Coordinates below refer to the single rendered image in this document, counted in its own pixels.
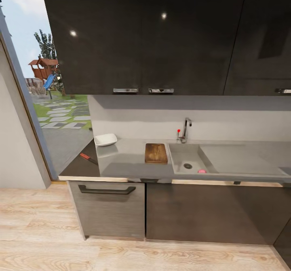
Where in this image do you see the parer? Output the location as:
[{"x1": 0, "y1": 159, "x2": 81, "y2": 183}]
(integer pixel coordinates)
[{"x1": 80, "y1": 153, "x2": 98, "y2": 165}]

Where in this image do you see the cutting board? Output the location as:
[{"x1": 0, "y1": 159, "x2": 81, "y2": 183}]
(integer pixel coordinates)
[{"x1": 145, "y1": 143, "x2": 168, "y2": 163}]

